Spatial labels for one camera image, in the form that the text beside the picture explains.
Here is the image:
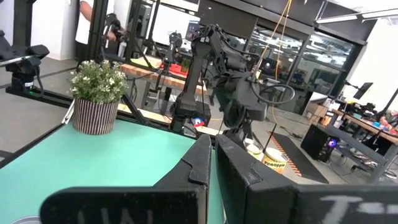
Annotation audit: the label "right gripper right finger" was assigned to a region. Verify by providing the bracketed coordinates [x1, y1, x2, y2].
[214, 134, 398, 224]

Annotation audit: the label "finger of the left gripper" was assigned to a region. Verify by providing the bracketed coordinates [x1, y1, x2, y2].
[222, 128, 248, 147]
[245, 119, 259, 144]

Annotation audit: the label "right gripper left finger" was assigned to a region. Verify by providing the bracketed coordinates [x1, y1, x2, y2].
[40, 134, 212, 224]

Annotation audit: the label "tall pale yellow can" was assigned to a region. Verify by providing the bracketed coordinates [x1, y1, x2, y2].
[244, 138, 264, 162]

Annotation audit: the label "short white carrots can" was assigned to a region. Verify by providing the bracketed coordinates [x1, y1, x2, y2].
[11, 215, 42, 224]

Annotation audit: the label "black floor mat orange stripes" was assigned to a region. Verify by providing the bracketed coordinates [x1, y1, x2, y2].
[266, 131, 330, 184]

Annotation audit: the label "black computer tower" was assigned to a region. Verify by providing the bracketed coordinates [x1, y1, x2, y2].
[300, 123, 339, 163]

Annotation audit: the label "wooden workbench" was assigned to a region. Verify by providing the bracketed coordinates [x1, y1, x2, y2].
[119, 55, 208, 96]

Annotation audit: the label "brown cardboard box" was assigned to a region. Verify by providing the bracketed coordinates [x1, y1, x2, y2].
[305, 101, 330, 125]

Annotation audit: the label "teal table mat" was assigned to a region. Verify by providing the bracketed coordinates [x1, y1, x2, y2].
[0, 119, 224, 224]

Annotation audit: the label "flowering plant in striped pot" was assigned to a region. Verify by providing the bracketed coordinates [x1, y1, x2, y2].
[68, 58, 129, 136]

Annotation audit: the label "black tilted monitor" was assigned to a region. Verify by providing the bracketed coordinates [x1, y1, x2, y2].
[352, 82, 374, 101]

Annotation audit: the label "person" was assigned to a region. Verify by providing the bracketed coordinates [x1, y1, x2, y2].
[75, 0, 118, 62]

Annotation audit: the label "black looped gripper cable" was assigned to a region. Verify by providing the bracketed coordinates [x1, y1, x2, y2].
[249, 82, 296, 106]

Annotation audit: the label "gray metal desk frame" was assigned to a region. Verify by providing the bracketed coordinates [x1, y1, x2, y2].
[323, 108, 398, 184]

